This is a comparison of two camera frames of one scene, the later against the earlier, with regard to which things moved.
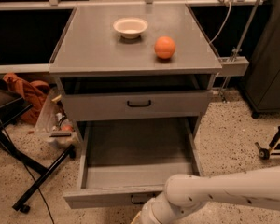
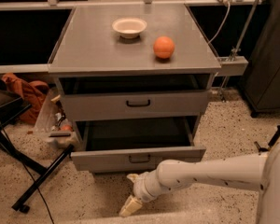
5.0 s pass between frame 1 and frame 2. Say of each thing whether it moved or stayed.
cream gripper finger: moved
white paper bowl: stayed
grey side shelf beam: stayed
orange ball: stayed
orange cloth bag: stayed
